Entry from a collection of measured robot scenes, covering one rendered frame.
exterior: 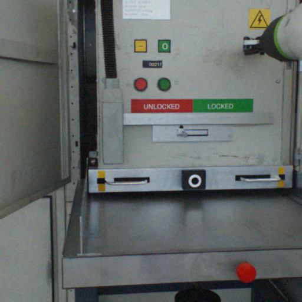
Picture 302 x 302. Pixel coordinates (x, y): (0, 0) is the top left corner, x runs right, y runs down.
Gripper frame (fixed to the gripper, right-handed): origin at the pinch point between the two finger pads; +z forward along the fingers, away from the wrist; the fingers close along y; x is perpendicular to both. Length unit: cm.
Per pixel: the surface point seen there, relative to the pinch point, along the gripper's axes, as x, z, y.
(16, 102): -13, 4, -58
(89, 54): 5, 92, -41
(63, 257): -38, -38, -45
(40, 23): 8, 19, -54
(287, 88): -9.8, 29.9, 22.4
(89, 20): 22, 108, -41
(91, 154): -31, 38, -41
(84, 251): -38, -37, -41
